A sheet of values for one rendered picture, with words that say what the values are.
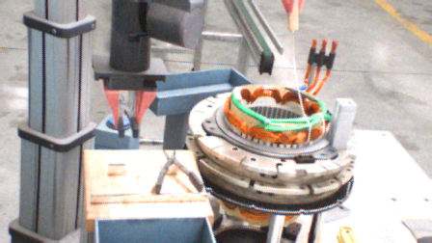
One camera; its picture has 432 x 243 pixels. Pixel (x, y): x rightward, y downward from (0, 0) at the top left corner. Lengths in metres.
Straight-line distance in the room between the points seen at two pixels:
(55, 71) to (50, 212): 0.34
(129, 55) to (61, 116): 0.55
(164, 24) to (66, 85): 0.58
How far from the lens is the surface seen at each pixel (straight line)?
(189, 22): 0.89
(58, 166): 1.52
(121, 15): 0.92
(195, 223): 1.03
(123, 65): 0.95
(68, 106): 1.47
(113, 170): 1.10
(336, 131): 1.20
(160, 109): 1.39
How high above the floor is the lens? 1.65
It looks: 27 degrees down
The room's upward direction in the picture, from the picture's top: 8 degrees clockwise
